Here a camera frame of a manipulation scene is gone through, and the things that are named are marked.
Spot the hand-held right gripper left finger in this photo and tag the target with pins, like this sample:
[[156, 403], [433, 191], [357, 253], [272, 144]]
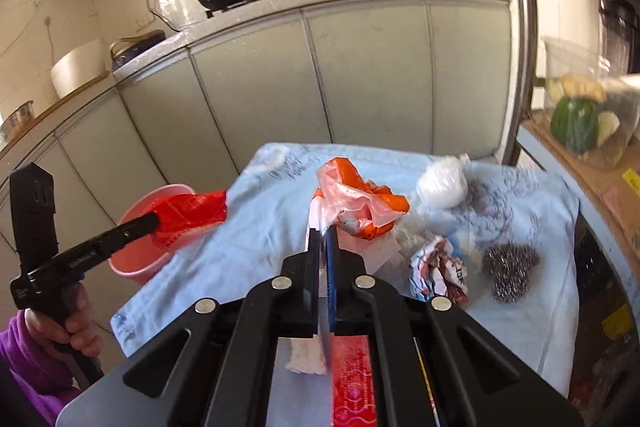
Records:
[[314, 287]]

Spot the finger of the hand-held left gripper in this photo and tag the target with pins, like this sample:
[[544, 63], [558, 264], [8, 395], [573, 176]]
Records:
[[132, 234]]

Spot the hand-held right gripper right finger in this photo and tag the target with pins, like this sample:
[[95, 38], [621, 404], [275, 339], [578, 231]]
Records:
[[330, 287]]

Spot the pink plastic bucket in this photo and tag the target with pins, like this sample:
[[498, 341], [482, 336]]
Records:
[[135, 267]]

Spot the red plastic bag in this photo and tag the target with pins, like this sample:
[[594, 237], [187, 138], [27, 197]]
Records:
[[195, 212]]

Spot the white tissue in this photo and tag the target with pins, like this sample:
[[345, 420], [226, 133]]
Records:
[[305, 357]]

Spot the orange translucent plastic bag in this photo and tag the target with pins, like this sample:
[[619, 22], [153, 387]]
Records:
[[360, 202]]

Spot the red patterned packet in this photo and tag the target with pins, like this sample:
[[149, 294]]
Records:
[[352, 382]]

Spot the printed wrapper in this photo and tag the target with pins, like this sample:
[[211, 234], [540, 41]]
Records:
[[435, 272]]

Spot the clear plastic wrap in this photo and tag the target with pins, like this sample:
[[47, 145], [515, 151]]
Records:
[[425, 227]]

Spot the steel wool scrubber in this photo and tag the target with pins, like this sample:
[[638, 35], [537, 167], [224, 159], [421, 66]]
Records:
[[510, 272]]

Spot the person's left forearm purple sleeve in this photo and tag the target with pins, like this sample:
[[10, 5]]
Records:
[[30, 367]]

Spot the person's left hand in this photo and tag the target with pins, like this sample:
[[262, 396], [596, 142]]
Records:
[[87, 327]]

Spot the light blue printed cloth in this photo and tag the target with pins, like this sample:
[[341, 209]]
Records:
[[250, 232]]

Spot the metal bowl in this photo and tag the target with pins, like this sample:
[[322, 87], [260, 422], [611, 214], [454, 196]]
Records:
[[17, 122]]

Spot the white plastic bag ball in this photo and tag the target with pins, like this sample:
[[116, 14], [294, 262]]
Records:
[[442, 187]]

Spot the large white pot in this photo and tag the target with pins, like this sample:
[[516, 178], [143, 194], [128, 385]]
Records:
[[80, 67]]

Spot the grey kitchen counter cabinet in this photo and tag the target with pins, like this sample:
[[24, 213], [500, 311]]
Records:
[[350, 82]]

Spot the cardboard box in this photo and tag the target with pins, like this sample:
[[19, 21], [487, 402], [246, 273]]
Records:
[[610, 202]]

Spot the green squash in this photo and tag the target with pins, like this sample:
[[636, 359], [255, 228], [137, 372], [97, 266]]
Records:
[[575, 127]]

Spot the metal shelf rack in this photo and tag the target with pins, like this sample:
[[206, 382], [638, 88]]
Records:
[[520, 32]]

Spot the ginger root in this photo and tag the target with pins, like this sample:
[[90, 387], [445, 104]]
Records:
[[582, 88]]

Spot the clear plastic container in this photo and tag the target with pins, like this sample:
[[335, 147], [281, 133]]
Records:
[[565, 62]]

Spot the white radish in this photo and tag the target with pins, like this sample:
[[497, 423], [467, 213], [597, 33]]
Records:
[[622, 82]]

